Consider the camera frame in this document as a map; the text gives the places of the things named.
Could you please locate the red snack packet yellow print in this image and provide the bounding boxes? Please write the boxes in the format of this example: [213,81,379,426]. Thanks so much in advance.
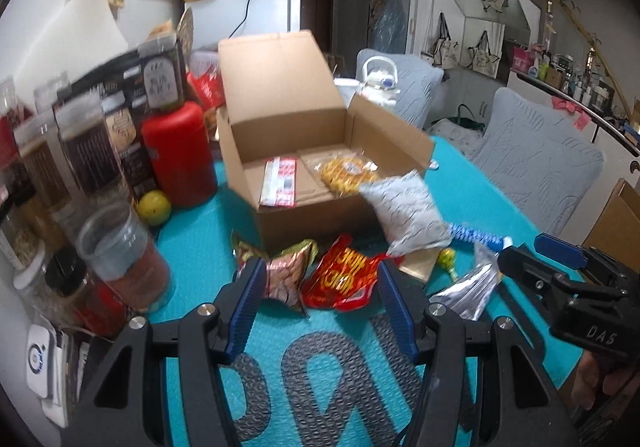
[300,234,403,312]

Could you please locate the white plug-in device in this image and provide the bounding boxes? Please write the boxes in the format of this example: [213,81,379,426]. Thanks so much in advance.
[27,324,68,428]

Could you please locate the black pouch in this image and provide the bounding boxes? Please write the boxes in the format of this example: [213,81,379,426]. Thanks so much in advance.
[67,52,161,200]

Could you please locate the green bag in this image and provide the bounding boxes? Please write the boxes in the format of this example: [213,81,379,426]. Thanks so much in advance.
[457,104,488,130]

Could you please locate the yellow bamboo pole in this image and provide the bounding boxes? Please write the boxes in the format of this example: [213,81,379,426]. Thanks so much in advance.
[537,0,633,118]

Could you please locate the white fridge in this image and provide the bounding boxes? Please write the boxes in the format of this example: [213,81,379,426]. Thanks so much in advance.
[184,0,302,50]

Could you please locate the dark brown door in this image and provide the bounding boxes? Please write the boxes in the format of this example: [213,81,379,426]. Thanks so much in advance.
[287,0,335,53]

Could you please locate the tall jar dark contents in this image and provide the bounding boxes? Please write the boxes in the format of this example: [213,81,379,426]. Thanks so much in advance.
[52,92,136,208]

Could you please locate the brown paper bag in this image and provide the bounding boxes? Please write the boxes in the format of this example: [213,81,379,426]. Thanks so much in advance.
[147,20,181,45]

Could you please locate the pink cloth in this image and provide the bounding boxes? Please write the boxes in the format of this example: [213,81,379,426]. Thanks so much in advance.
[550,94,591,130]

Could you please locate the teal bubble mat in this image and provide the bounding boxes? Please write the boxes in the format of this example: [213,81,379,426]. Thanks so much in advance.
[150,134,601,447]

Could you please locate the jar of oats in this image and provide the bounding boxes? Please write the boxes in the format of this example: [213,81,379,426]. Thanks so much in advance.
[0,207,48,273]

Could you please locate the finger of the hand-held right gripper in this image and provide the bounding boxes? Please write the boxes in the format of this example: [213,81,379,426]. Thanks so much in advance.
[534,233,629,289]
[497,244,582,309]

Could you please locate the green yellow lollipop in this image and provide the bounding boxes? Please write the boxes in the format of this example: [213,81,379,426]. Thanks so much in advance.
[436,248,457,278]

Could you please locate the person's right hand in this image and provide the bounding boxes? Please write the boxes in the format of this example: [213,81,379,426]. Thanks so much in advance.
[571,356,619,420]

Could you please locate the red packets bundle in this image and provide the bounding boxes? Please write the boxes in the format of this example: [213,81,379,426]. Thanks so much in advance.
[187,62,226,110]

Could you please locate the clear jar red contents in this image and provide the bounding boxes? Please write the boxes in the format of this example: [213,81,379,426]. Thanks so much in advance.
[0,74,36,188]

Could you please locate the silver foil packet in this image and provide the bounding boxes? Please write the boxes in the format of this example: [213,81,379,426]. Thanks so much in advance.
[429,247,503,323]

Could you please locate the dark jar with grey label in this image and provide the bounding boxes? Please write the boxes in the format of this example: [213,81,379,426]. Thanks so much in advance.
[137,44,188,115]

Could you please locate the green gold snack packet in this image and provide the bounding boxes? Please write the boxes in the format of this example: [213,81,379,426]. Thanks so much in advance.
[230,229,321,318]

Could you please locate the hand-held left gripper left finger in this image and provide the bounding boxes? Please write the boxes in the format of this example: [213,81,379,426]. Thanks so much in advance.
[60,257,268,447]

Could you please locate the yellow green lemon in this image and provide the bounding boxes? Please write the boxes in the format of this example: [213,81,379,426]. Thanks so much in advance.
[137,190,172,226]

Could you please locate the yellow snack bag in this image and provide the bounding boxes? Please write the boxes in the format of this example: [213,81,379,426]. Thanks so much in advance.
[314,153,381,198]

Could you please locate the blue plastic bag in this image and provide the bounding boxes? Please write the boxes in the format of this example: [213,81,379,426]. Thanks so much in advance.
[372,0,408,55]

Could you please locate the round woven trivet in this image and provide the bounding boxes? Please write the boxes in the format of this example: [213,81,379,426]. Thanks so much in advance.
[175,7,196,53]

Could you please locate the gold carton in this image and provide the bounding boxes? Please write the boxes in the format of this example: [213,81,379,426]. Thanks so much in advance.
[400,247,441,284]

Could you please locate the white patterned cloth bag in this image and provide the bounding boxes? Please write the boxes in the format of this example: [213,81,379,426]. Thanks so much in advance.
[430,120,483,158]

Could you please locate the cardboard box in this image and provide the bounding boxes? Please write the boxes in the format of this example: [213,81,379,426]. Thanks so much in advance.
[216,30,436,253]
[582,178,640,273]

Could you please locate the canvas tote bag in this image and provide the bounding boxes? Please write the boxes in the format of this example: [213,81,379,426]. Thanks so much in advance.
[422,12,461,70]

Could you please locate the closed cardboard box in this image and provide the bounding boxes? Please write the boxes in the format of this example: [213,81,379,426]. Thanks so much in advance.
[582,178,640,273]

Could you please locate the white counter cabinet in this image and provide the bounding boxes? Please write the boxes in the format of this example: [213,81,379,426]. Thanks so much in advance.
[507,70,640,168]

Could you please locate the white patterned snack bag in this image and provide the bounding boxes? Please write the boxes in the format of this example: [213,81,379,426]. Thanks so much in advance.
[359,170,453,255]

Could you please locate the blue tube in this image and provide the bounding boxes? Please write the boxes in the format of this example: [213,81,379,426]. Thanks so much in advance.
[447,222,513,253]

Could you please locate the white cup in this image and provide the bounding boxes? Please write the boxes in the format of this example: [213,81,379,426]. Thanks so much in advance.
[332,77,366,100]

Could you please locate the red white packet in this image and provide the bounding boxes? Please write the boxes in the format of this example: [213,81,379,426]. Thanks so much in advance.
[259,157,298,209]

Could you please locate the white foam board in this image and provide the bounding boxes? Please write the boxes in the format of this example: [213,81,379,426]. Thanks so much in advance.
[15,0,130,93]

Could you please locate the clear jar white lid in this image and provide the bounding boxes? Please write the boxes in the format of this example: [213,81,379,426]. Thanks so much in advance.
[32,72,71,128]

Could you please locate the wide jar red powder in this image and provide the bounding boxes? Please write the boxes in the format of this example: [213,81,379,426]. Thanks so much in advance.
[75,204,173,313]

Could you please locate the tall jar brown contents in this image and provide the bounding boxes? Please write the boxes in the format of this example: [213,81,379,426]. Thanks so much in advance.
[12,114,73,228]

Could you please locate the grey covered chair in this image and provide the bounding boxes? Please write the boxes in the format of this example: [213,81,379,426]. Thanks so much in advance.
[356,48,446,130]
[470,87,606,235]

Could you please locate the red bottle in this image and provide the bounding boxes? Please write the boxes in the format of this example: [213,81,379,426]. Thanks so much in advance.
[141,101,218,208]

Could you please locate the black power cable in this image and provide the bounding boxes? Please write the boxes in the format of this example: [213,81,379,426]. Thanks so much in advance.
[227,0,261,40]

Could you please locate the row of bottles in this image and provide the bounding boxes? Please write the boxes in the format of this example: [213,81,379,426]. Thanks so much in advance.
[520,44,636,118]

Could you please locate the white cartoon kettle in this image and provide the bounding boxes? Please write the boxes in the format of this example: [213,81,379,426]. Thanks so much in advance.
[359,56,403,108]

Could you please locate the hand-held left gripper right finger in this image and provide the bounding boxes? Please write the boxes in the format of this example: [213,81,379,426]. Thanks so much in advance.
[376,258,583,447]

